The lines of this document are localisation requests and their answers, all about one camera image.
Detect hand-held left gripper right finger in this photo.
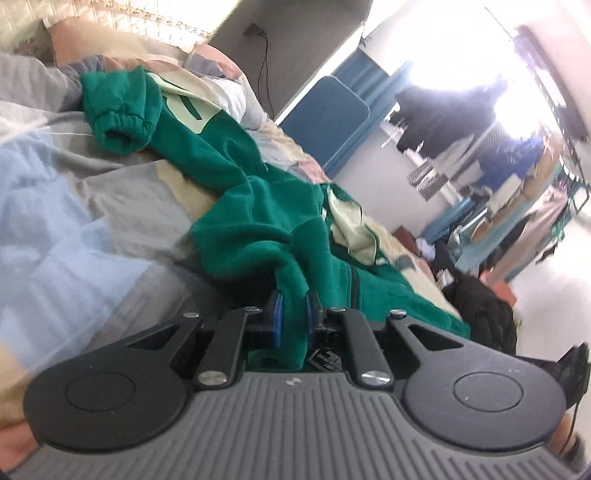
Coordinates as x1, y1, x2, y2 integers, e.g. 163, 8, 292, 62
305, 290, 468, 391

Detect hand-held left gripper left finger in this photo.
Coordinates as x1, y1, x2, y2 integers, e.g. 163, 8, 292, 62
127, 290, 284, 390

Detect green sweatshirt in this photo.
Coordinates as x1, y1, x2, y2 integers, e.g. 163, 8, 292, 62
81, 65, 472, 370

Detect metal clothes rack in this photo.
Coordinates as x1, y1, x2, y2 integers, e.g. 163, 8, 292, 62
510, 21, 591, 220

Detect person's right hand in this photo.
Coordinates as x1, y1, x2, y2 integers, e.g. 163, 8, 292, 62
551, 408, 587, 469

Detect black padded jacket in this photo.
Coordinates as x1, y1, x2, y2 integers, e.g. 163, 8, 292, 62
442, 274, 519, 357

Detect pink box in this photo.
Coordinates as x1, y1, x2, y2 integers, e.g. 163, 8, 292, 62
480, 272, 516, 302

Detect red suitcase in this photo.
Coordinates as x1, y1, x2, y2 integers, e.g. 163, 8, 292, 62
392, 228, 419, 251

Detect pink hanging pants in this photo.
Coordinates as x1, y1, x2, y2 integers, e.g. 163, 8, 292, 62
485, 188, 570, 284

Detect light blue hanging pants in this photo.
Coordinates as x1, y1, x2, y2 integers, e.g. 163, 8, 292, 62
455, 216, 528, 274

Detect striped hanging shirt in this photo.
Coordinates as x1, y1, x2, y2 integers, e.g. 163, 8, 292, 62
409, 161, 452, 202

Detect beige hanging garment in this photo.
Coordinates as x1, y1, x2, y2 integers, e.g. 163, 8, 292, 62
471, 171, 561, 241

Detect blue folded board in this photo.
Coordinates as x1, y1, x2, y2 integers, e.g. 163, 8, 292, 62
281, 75, 372, 172

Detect blue hanging garment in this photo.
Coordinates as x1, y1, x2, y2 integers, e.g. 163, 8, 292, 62
479, 135, 546, 191

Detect patchwork quilt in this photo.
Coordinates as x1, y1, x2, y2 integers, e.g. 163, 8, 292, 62
0, 18, 462, 462

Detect blue curtain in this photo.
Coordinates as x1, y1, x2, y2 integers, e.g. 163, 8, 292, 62
332, 50, 414, 121

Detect cream quilted headboard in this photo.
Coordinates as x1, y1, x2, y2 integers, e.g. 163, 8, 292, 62
0, 0, 241, 61

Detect floral pillow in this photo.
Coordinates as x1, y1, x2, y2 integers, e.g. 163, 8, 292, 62
0, 21, 58, 65

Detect black charger cable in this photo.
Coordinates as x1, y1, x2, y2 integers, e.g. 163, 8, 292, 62
257, 34, 279, 121

